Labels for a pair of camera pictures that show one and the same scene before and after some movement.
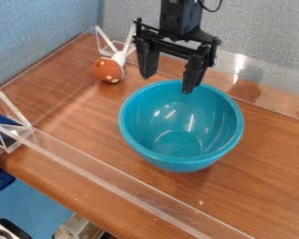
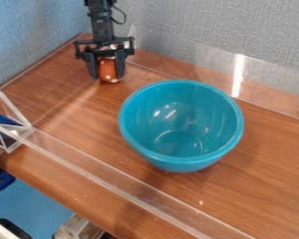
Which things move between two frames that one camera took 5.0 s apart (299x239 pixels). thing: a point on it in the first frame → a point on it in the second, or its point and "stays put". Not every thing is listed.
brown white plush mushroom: x=108 y=69 stays put
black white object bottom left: x=3 y=229 stays put
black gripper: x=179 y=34 → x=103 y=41
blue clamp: x=1 y=177 stays put
